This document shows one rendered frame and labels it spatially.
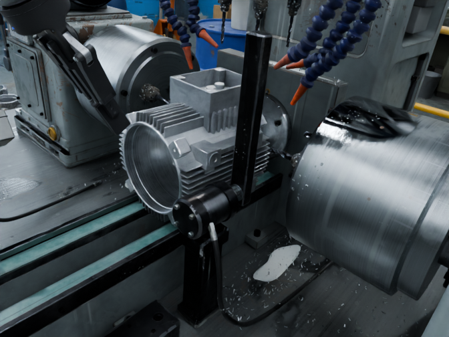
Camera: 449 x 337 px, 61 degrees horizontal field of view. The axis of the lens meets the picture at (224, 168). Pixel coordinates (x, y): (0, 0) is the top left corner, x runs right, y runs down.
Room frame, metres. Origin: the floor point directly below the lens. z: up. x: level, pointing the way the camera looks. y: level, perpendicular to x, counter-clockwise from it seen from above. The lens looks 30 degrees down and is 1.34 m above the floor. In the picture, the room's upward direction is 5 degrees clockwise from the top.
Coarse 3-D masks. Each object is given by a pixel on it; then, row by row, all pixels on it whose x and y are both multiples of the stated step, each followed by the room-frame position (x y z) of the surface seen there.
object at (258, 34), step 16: (256, 32) 0.50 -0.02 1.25; (256, 48) 0.49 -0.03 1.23; (256, 64) 0.49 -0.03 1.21; (256, 80) 0.48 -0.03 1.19; (240, 96) 0.50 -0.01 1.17; (256, 96) 0.48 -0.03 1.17; (240, 112) 0.50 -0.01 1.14; (256, 112) 0.48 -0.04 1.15; (240, 128) 0.49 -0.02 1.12; (256, 128) 0.49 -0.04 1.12; (240, 144) 0.49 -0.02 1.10; (256, 144) 0.49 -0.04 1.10; (240, 160) 0.49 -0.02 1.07; (240, 176) 0.49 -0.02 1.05
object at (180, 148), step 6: (126, 114) 0.58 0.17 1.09; (132, 114) 0.58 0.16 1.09; (132, 120) 0.57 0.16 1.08; (264, 120) 0.63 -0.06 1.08; (180, 138) 0.50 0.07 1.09; (168, 144) 0.50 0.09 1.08; (174, 144) 0.49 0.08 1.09; (180, 144) 0.49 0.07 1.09; (186, 144) 0.50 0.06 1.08; (174, 150) 0.50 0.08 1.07; (180, 150) 0.49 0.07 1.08; (186, 150) 0.49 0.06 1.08; (174, 156) 0.49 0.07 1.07; (180, 156) 0.49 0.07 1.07; (126, 180) 0.58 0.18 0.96; (258, 180) 0.63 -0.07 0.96; (132, 186) 0.57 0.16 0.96; (132, 192) 0.57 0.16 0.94; (168, 216) 0.50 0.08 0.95
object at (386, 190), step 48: (336, 144) 0.45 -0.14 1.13; (384, 144) 0.43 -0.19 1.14; (432, 144) 0.42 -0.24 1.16; (288, 192) 0.45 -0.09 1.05; (336, 192) 0.41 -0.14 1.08; (384, 192) 0.39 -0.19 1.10; (432, 192) 0.37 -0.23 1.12; (336, 240) 0.40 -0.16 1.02; (384, 240) 0.36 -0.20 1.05; (432, 240) 0.34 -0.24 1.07; (384, 288) 0.36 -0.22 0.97
